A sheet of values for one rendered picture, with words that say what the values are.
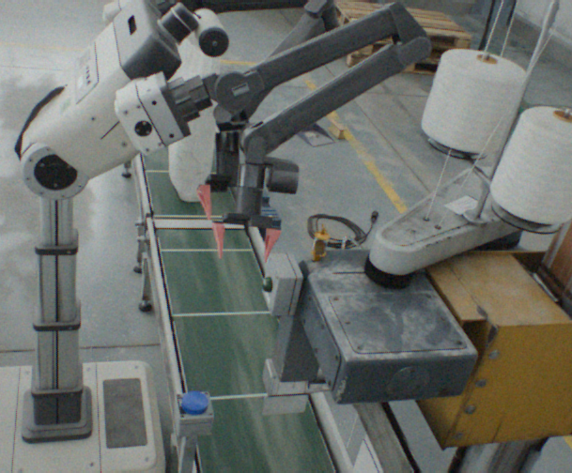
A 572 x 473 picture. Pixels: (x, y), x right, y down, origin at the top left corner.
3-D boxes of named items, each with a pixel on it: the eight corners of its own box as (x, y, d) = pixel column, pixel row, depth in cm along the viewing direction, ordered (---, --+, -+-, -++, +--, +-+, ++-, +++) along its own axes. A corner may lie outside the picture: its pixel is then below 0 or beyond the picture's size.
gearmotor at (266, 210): (236, 208, 348) (239, 182, 340) (264, 208, 352) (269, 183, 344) (248, 241, 324) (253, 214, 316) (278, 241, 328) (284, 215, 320)
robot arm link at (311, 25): (324, 19, 182) (317, -12, 172) (341, 27, 179) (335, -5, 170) (218, 135, 171) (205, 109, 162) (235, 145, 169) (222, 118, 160)
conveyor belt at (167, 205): (123, 63, 487) (123, 51, 482) (178, 68, 498) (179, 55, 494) (154, 236, 311) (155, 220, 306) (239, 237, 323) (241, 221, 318)
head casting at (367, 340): (270, 358, 142) (295, 237, 127) (378, 352, 150) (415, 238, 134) (310, 479, 119) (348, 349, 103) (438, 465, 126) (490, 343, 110)
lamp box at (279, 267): (261, 291, 132) (269, 252, 127) (284, 291, 133) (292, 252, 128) (270, 316, 126) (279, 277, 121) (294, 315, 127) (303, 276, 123)
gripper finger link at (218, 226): (245, 262, 145) (250, 217, 144) (211, 259, 143) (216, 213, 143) (240, 259, 151) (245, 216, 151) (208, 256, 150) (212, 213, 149)
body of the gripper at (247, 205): (272, 225, 146) (276, 190, 145) (224, 221, 143) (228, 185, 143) (267, 224, 152) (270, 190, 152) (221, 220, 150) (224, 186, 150)
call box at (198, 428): (172, 411, 163) (175, 393, 160) (206, 408, 166) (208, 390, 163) (177, 437, 157) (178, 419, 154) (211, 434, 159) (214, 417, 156)
